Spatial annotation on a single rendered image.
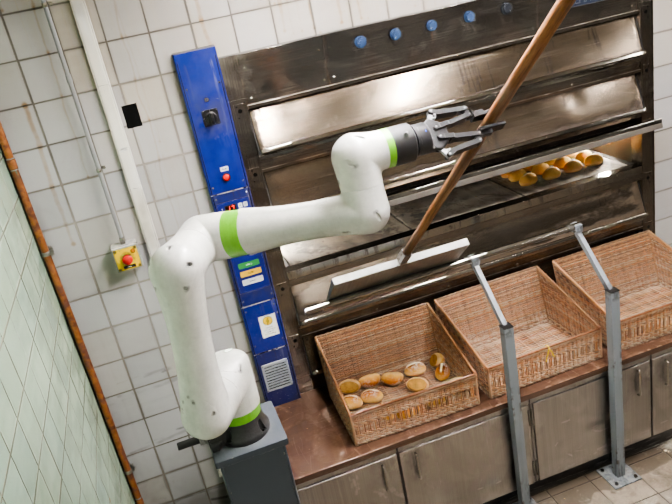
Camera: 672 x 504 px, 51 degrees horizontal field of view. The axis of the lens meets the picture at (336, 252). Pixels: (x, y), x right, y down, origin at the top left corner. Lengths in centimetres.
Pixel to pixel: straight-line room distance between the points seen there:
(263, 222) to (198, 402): 46
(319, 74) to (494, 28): 78
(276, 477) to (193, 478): 138
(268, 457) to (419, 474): 111
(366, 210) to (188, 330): 50
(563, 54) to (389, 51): 81
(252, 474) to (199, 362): 46
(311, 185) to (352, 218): 134
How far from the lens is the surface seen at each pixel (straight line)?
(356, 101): 295
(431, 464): 305
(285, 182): 293
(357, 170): 159
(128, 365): 311
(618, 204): 371
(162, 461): 337
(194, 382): 176
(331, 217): 163
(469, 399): 301
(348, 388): 319
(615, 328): 312
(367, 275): 259
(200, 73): 275
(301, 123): 288
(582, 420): 334
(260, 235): 169
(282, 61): 285
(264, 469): 207
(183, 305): 165
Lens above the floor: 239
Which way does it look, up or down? 23 degrees down
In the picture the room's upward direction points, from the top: 11 degrees counter-clockwise
